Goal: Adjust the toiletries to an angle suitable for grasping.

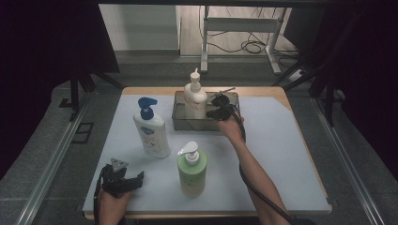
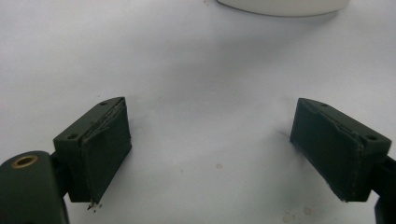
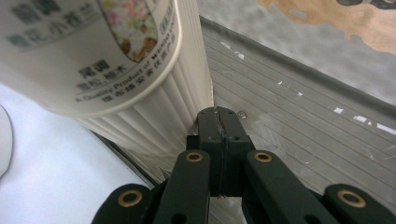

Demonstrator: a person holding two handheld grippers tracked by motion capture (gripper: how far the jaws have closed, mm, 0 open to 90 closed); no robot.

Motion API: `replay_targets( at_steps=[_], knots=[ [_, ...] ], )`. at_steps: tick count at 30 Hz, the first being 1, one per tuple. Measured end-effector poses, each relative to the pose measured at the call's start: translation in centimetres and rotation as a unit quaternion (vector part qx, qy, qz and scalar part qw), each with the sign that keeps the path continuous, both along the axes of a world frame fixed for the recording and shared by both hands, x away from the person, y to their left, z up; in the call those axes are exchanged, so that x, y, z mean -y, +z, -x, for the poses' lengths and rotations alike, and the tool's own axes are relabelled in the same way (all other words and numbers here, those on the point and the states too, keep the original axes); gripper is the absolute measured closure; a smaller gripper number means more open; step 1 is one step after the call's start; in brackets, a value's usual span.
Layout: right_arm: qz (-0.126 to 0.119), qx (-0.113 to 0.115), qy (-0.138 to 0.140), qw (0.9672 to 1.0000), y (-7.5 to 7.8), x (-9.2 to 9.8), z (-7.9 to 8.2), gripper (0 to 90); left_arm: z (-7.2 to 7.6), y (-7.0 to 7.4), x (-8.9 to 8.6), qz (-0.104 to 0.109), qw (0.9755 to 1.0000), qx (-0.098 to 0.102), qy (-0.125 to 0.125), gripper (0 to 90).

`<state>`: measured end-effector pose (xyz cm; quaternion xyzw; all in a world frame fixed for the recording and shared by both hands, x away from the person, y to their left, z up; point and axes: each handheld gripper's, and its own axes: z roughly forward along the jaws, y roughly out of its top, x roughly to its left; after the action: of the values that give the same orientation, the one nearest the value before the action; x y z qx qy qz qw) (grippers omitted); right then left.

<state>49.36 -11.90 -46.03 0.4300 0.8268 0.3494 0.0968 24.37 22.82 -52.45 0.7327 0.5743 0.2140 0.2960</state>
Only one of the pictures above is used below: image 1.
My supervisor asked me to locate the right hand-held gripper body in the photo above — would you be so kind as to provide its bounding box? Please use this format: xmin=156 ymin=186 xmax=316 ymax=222
xmin=207 ymin=86 xmax=242 ymax=122

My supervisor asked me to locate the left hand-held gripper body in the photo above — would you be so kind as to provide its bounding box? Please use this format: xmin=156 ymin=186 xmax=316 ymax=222
xmin=99 ymin=157 xmax=137 ymax=199

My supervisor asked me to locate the white pump bottle orange label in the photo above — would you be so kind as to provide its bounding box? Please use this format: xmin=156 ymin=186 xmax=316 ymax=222
xmin=183 ymin=67 xmax=208 ymax=128

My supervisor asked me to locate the metal mesh basket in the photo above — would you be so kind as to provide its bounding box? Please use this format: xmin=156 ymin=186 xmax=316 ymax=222
xmin=171 ymin=90 xmax=242 ymax=132

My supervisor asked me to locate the white bottle with blue pump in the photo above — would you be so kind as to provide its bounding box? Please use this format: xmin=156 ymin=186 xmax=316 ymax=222
xmin=132 ymin=97 xmax=172 ymax=158

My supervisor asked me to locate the green bottle with white pump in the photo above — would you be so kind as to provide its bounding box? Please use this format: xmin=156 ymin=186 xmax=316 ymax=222
xmin=176 ymin=141 xmax=208 ymax=200

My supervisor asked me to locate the person's right hand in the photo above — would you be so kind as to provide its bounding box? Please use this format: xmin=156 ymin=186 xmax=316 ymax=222
xmin=217 ymin=114 xmax=247 ymax=145

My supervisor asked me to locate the person's left hand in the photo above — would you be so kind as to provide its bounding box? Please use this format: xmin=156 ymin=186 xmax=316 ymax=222
xmin=98 ymin=188 xmax=134 ymax=220

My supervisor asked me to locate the light blue table mat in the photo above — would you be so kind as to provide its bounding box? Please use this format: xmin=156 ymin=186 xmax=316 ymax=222
xmin=82 ymin=94 xmax=333 ymax=214

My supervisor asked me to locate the white power strip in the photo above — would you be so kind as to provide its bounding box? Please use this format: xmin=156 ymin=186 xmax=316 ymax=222
xmin=287 ymin=68 xmax=306 ymax=83

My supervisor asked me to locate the black metal stand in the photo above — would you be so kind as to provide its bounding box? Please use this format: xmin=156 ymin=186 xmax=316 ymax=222
xmin=271 ymin=12 xmax=360 ymax=128
xmin=58 ymin=67 xmax=127 ymax=122

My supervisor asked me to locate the dark curtain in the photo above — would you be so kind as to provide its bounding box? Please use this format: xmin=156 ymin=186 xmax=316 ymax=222
xmin=283 ymin=0 xmax=398 ymax=182
xmin=0 ymin=0 xmax=120 ymax=180

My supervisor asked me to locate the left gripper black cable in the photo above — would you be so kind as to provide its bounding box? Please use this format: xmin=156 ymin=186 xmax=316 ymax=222
xmin=92 ymin=172 xmax=105 ymax=225

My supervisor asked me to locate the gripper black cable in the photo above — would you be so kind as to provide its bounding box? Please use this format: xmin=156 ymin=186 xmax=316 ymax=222
xmin=92 ymin=172 xmax=105 ymax=225
xmin=219 ymin=101 xmax=302 ymax=225

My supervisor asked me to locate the black floor bracket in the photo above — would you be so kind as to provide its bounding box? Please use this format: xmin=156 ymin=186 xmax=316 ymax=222
xmin=70 ymin=122 xmax=95 ymax=145

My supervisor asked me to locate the aluminium rail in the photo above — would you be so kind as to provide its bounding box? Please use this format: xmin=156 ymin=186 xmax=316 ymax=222
xmin=311 ymin=97 xmax=387 ymax=225
xmin=14 ymin=93 xmax=92 ymax=225

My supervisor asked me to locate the black floor cable tangle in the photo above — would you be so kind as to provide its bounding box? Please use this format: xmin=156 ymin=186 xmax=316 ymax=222
xmin=206 ymin=6 xmax=302 ymax=68

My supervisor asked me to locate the white metal desk frame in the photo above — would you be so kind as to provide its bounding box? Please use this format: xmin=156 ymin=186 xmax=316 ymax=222
xmin=200 ymin=5 xmax=283 ymax=76

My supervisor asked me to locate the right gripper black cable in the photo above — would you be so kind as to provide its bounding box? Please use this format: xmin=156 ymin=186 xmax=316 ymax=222
xmin=219 ymin=101 xmax=302 ymax=225

